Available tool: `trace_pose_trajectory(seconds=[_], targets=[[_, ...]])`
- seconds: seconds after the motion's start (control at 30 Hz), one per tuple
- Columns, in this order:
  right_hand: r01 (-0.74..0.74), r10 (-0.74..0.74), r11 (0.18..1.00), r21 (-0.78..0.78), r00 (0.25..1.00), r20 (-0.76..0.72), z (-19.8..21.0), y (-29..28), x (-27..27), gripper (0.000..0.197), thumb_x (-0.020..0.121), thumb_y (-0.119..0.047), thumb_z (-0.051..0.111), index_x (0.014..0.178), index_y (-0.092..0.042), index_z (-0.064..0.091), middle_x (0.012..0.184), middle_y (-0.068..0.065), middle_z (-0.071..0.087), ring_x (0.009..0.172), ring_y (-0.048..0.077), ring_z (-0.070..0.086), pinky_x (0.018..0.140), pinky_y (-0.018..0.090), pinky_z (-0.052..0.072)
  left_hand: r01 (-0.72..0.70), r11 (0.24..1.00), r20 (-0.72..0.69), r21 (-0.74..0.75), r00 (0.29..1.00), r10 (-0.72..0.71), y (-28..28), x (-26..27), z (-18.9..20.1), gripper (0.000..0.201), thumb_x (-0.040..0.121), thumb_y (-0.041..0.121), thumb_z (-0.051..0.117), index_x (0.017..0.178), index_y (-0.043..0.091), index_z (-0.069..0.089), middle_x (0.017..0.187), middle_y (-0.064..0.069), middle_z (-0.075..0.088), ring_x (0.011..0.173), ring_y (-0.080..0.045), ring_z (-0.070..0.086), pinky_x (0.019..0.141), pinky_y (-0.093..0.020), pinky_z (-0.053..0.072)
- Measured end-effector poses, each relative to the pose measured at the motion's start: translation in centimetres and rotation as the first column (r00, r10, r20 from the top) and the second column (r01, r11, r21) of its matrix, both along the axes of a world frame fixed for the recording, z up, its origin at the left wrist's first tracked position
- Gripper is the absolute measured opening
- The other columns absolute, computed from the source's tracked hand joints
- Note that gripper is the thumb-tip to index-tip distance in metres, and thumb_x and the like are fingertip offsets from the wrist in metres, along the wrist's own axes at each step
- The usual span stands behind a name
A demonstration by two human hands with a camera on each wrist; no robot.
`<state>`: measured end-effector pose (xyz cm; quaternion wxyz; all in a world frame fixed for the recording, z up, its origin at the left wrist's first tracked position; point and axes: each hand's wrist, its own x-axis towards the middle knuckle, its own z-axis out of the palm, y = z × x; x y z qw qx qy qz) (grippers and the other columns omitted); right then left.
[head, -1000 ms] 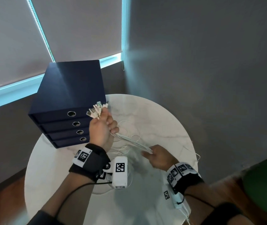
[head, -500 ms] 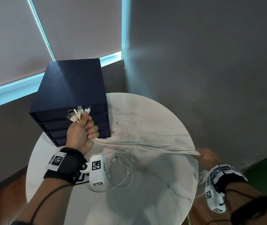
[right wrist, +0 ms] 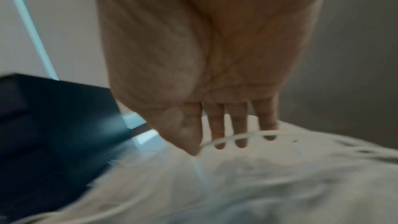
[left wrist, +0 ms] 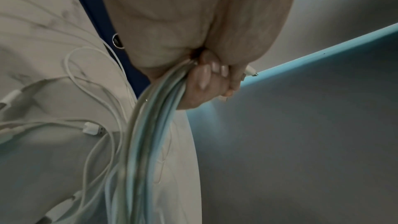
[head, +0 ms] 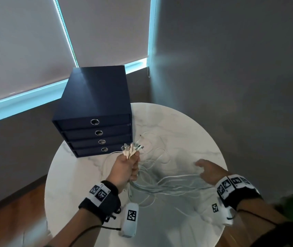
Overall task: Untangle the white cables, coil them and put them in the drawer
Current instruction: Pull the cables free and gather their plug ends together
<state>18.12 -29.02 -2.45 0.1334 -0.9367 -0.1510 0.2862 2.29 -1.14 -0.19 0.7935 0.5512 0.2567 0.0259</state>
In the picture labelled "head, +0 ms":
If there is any person's right hand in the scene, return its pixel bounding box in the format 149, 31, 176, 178
195, 159, 231, 187

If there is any person's left hand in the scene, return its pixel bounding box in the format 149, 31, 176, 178
106, 151, 141, 194

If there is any bundle of white cables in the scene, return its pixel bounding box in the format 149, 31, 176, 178
101, 132, 215, 216

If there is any person's right forearm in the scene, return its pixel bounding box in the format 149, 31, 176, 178
235, 197, 293, 247

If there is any person's left forearm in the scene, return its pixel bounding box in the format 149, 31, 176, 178
43, 203, 106, 247

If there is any black wristband with markers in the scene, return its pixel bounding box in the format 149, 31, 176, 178
214, 174, 263, 211
78, 180, 122, 225

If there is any navy drawer cabinet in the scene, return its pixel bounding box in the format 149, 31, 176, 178
52, 65, 133, 159

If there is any black armband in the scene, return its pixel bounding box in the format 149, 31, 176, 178
251, 222, 293, 247

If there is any window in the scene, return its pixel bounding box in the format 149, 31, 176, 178
0, 0, 160, 127

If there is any narrow grey roller blind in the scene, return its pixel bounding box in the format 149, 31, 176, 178
57, 0, 152, 68

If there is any wide grey roller blind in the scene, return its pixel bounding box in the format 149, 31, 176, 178
0, 0, 78, 106

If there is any navy drawer with ring pull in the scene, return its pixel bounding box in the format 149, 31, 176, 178
73, 143, 133, 159
68, 134, 133, 150
55, 114, 132, 131
62, 124, 132, 140

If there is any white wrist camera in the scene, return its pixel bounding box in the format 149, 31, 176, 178
200, 197, 236, 227
118, 202, 139, 238

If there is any thin black cable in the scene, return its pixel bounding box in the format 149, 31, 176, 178
237, 209, 279, 226
79, 225, 122, 232

